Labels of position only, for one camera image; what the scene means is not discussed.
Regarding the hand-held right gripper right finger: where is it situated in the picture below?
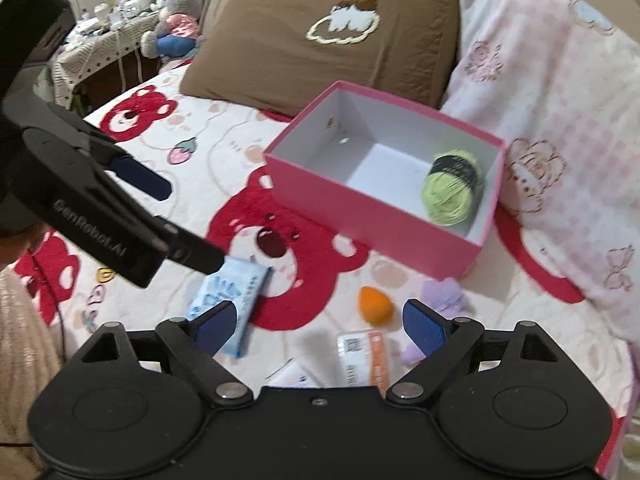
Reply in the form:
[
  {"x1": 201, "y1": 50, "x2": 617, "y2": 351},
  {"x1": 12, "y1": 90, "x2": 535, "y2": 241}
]
[{"x1": 386, "y1": 298, "x2": 561, "y2": 408}]

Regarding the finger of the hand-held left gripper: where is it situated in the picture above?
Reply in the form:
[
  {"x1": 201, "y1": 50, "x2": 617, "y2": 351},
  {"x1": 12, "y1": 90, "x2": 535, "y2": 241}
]
[
  {"x1": 82, "y1": 132, "x2": 173, "y2": 202},
  {"x1": 150, "y1": 215, "x2": 227, "y2": 276}
]

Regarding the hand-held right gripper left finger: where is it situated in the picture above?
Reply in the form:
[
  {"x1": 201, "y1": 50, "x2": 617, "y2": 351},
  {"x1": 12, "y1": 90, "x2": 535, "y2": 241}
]
[{"x1": 80, "y1": 300, "x2": 256, "y2": 408}]

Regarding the purple plush toy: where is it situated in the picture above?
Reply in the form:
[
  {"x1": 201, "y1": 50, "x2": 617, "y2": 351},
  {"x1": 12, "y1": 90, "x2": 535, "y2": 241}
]
[{"x1": 400, "y1": 277, "x2": 471, "y2": 363}]

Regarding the blue tissue packet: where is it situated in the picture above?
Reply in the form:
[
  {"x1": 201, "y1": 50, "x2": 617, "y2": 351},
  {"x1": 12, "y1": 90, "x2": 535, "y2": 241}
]
[{"x1": 186, "y1": 255, "x2": 273, "y2": 360}]

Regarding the orange makeup sponge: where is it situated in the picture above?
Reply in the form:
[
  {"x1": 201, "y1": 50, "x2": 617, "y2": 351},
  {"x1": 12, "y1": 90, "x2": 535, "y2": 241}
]
[{"x1": 357, "y1": 286, "x2": 396, "y2": 324}]

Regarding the orange and white card box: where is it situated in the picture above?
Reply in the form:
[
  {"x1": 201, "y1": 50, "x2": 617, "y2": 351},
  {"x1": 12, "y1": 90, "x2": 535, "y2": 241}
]
[{"x1": 336, "y1": 329, "x2": 391, "y2": 398}]

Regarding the small white packet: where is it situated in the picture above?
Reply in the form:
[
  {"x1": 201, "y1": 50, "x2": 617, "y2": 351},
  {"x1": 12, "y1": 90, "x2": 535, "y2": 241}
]
[{"x1": 262, "y1": 360, "x2": 346, "y2": 389}]

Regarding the pink cardboard box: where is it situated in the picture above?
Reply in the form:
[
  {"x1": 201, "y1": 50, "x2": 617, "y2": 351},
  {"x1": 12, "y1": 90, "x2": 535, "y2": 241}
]
[{"x1": 263, "y1": 80, "x2": 507, "y2": 281}]

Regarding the person's left forearm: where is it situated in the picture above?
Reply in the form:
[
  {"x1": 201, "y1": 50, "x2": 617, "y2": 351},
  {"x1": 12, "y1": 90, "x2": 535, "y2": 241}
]
[{"x1": 0, "y1": 232, "x2": 67, "y2": 463}]

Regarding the bear print bed sheet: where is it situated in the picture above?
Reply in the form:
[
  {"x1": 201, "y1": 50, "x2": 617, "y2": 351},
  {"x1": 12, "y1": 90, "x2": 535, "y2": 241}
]
[{"x1": 10, "y1": 60, "x2": 636, "y2": 480}]

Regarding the green yarn ball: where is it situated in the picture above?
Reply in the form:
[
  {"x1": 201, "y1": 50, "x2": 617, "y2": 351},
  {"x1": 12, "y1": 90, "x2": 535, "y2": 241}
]
[{"x1": 420, "y1": 152, "x2": 486, "y2": 226}]

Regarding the table with patterned tablecloth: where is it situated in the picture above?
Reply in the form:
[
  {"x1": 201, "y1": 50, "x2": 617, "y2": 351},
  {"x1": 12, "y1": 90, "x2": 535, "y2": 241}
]
[{"x1": 50, "y1": 10, "x2": 166, "y2": 111}]

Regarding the brown embroidered pillow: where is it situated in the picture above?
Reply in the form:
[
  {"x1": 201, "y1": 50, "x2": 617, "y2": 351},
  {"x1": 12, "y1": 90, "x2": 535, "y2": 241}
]
[{"x1": 180, "y1": 0, "x2": 461, "y2": 118}]

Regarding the grey teddy bear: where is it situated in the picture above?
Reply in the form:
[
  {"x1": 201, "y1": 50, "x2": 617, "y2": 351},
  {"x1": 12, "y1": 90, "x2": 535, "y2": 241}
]
[{"x1": 140, "y1": 0, "x2": 207, "y2": 58}]

